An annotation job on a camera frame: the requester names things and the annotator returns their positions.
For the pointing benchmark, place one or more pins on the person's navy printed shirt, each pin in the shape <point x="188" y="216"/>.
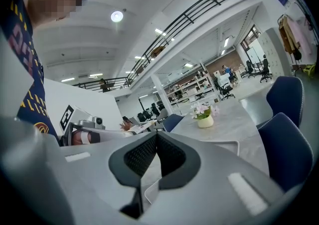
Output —
<point x="35" y="99"/>

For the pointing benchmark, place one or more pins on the pink flowers in cream pot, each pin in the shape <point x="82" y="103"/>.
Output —
<point x="205" y="119"/>

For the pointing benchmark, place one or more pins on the dried reddish potted plant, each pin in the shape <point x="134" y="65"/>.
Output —
<point x="125" y="124"/>

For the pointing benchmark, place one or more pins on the grey upholstered chair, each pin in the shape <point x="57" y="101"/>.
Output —
<point x="162" y="114"/>

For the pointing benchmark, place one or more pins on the clothes rack with garments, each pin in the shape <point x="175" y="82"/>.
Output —
<point x="291" y="34"/>

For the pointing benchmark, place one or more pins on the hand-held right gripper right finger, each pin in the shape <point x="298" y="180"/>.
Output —
<point x="204" y="176"/>

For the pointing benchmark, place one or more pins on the white square table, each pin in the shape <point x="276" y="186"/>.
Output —
<point x="145" y="125"/>

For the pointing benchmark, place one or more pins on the blue dining chair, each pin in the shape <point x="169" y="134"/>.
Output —
<point x="173" y="121"/>
<point x="286" y="96"/>
<point x="286" y="151"/>

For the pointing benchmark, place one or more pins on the white storage shelving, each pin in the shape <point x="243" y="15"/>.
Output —
<point x="192" y="89"/>

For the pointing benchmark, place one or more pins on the grey lockers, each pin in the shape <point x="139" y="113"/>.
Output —
<point x="274" y="54"/>

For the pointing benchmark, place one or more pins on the white column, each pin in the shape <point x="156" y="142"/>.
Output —
<point x="160" y="94"/>

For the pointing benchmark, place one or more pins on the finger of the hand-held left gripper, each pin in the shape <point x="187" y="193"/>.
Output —
<point x="114" y="135"/>

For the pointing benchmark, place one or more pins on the person's left hand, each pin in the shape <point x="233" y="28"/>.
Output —
<point x="79" y="138"/>

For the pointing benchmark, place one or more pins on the yellow-green plastic item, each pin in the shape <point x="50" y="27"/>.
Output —
<point x="309" y="70"/>

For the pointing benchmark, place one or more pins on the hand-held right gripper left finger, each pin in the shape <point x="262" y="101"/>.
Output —
<point x="99" y="169"/>

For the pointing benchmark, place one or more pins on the black mezzanine railing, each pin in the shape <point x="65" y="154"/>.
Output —
<point x="189" y="15"/>

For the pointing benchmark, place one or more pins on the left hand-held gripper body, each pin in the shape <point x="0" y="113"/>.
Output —
<point x="67" y="116"/>

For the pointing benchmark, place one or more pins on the round ceiling lamp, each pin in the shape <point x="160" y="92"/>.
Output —
<point x="116" y="16"/>

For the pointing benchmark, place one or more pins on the black office chair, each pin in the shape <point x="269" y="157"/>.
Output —
<point x="266" y="69"/>
<point x="224" y="89"/>
<point x="250" y="69"/>

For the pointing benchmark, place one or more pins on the grey marble dining table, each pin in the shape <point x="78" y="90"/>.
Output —
<point x="231" y="124"/>

